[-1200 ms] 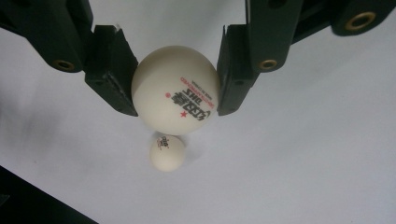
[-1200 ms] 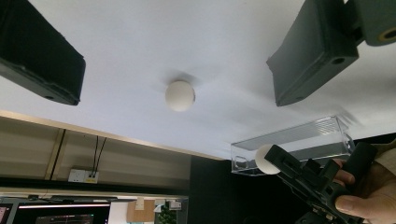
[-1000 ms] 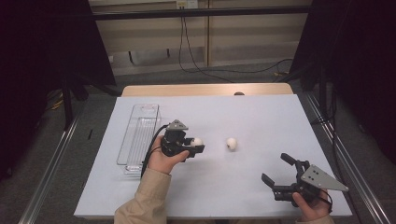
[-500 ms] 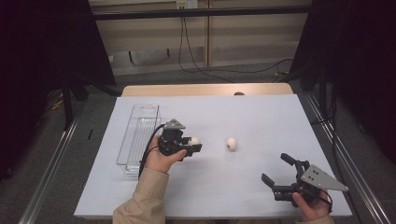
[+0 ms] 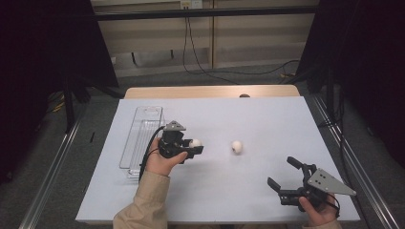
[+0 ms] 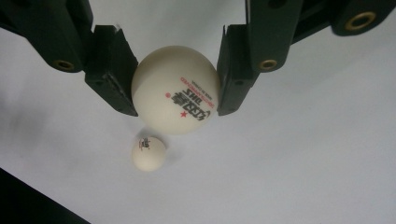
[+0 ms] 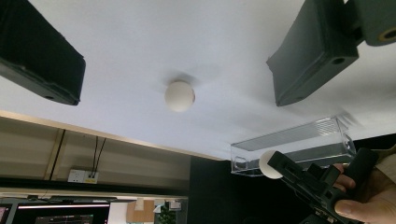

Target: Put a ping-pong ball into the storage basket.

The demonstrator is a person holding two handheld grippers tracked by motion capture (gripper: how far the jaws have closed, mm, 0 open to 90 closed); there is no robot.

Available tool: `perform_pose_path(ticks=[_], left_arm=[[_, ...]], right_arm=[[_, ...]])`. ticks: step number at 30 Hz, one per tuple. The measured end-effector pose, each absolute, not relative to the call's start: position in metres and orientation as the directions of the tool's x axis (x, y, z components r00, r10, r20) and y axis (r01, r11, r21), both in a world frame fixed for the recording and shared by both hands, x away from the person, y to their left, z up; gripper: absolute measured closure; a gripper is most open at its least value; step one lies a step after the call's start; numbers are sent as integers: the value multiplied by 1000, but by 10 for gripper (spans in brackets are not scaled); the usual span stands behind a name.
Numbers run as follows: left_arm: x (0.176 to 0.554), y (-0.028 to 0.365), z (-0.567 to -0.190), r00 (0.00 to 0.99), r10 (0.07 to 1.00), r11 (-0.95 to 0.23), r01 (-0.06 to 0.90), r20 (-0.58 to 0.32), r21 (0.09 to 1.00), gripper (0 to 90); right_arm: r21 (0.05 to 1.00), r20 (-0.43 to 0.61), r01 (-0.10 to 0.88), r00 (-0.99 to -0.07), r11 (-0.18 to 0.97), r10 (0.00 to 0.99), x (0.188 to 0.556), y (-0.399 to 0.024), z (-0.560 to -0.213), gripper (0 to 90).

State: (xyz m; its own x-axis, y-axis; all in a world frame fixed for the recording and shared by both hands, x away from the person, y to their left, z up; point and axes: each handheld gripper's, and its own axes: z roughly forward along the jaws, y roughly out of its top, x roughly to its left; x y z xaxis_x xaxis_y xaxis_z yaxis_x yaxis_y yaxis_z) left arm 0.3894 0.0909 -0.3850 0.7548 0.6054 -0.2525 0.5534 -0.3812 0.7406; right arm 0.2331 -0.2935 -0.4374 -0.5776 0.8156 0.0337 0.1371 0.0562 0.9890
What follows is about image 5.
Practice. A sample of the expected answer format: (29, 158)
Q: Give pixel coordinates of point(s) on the clear plastic container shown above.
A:
(140, 140)

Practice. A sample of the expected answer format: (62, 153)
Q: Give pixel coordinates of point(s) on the black curtain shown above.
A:
(41, 63)
(369, 63)

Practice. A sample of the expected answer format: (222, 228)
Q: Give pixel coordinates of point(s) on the person's left hand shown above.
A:
(159, 163)

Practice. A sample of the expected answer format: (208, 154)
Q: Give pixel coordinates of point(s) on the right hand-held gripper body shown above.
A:
(323, 183)

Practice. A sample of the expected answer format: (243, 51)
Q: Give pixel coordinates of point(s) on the white board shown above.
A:
(254, 127)

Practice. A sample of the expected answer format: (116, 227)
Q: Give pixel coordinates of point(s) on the wooden table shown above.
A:
(191, 91)

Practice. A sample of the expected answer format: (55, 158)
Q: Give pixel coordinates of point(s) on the person's right hand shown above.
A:
(318, 214)

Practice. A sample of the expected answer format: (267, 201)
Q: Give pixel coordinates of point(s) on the black horizontal bar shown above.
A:
(207, 13)

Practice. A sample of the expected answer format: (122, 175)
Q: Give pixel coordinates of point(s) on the white wall socket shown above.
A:
(191, 4)

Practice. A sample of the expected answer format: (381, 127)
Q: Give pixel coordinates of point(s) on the black stand leg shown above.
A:
(69, 108)

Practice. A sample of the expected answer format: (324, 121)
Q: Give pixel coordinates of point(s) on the metal floor rail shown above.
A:
(47, 178)
(359, 165)

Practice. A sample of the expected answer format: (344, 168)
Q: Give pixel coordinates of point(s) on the white egg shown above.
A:
(236, 147)
(195, 142)

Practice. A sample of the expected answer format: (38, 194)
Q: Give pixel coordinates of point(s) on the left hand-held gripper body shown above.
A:
(172, 143)

